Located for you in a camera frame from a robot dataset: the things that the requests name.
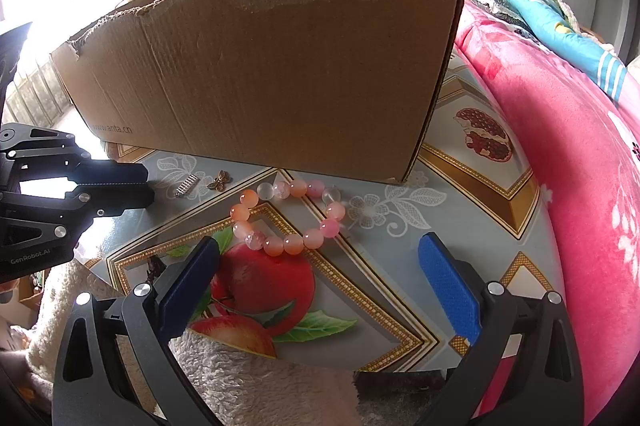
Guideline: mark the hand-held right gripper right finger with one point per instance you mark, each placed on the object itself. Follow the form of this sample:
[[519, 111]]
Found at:
[[450, 291]]

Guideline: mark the fruit print tablecloth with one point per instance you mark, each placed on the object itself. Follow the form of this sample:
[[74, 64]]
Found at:
[[350, 296]]

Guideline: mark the pink floral blanket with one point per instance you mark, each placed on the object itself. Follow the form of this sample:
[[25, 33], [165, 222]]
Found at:
[[565, 186]]

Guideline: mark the brown cardboard box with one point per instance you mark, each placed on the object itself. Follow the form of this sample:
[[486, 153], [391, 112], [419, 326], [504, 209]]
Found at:
[[280, 71]]

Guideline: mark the blue pillow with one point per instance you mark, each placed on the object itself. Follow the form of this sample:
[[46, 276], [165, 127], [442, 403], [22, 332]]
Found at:
[[565, 36]]

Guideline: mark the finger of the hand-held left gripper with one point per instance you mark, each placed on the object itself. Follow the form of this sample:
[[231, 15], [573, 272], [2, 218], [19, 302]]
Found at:
[[120, 198], [115, 173]]

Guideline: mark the small silver clasp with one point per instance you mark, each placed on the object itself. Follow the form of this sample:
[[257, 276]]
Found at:
[[187, 184]]

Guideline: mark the white fluffy garment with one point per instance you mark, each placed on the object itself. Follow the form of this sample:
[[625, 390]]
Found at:
[[250, 386]]

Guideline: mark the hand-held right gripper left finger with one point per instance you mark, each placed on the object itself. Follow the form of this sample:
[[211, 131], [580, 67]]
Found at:
[[185, 291]]

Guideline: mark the bronze butterfly charm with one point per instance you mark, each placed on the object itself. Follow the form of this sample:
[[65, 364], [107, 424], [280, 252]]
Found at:
[[220, 182]]

